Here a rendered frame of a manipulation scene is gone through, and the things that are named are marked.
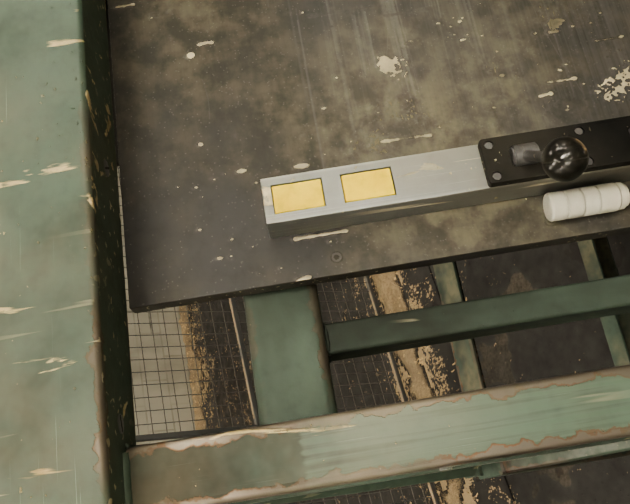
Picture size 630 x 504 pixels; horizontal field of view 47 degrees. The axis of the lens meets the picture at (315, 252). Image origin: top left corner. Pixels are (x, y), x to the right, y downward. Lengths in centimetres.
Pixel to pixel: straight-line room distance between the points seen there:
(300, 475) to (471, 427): 15
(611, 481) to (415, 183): 202
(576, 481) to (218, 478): 217
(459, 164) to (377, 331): 19
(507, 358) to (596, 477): 54
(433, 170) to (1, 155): 41
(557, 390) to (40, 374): 44
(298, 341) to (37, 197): 29
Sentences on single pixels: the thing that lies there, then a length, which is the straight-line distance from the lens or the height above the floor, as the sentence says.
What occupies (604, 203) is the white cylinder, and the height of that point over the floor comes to 142.
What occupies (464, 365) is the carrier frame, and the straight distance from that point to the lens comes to 188.
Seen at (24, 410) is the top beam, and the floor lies 193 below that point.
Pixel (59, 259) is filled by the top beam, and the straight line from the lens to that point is 68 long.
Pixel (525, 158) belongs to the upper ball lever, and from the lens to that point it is 73.
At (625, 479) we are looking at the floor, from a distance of 261.
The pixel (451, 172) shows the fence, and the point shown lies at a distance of 73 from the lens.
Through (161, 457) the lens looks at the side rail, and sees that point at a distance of 66.
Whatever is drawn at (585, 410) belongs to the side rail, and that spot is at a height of 151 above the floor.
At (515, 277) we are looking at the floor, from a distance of 285.
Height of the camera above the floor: 202
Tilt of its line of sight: 30 degrees down
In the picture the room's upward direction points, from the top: 88 degrees counter-clockwise
